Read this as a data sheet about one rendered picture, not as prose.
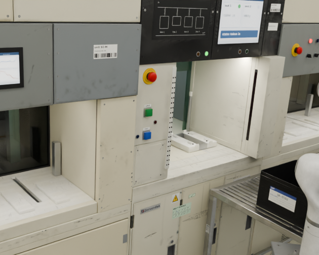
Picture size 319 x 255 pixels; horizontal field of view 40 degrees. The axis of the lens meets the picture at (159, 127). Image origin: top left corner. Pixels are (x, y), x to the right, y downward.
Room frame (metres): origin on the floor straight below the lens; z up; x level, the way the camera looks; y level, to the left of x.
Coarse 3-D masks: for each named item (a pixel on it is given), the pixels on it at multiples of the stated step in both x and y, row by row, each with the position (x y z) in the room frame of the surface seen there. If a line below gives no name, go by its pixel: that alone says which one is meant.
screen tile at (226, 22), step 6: (228, 6) 2.01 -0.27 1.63; (234, 6) 2.04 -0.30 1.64; (228, 12) 2.02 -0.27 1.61; (234, 12) 2.04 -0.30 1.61; (240, 12) 2.07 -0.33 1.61; (222, 18) 1.99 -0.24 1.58; (228, 18) 2.02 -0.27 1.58; (234, 18) 2.05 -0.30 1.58; (240, 18) 2.07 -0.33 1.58; (222, 24) 2.00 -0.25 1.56; (228, 24) 2.02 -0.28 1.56; (234, 24) 2.05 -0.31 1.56
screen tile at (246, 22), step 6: (246, 6) 2.09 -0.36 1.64; (252, 6) 2.12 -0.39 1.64; (246, 12) 2.09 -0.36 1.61; (252, 12) 2.12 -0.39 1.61; (258, 12) 2.15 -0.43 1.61; (246, 18) 2.10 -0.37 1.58; (252, 18) 2.12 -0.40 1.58; (258, 18) 2.15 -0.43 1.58; (246, 24) 2.10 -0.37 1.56; (252, 24) 2.13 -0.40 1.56; (258, 24) 2.16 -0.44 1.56
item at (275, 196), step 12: (276, 168) 1.93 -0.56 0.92; (288, 168) 1.99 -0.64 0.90; (264, 180) 1.83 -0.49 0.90; (276, 180) 1.78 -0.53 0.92; (288, 180) 2.00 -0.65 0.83; (264, 192) 1.82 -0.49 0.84; (276, 192) 1.77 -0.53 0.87; (288, 192) 1.73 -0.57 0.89; (300, 192) 1.68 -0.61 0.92; (264, 204) 1.82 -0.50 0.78; (276, 204) 1.77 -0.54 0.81; (288, 204) 1.72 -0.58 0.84; (300, 204) 1.68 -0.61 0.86; (288, 216) 1.72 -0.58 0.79; (300, 216) 1.67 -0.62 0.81
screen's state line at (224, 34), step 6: (222, 30) 2.00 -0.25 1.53; (228, 30) 2.02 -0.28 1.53; (234, 30) 2.05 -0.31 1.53; (240, 30) 2.08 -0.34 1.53; (246, 30) 2.10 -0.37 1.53; (252, 30) 2.13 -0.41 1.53; (222, 36) 2.00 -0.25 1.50; (228, 36) 2.03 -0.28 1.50; (234, 36) 2.05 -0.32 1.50; (240, 36) 2.08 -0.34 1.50; (246, 36) 2.11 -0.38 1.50; (252, 36) 2.14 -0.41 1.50
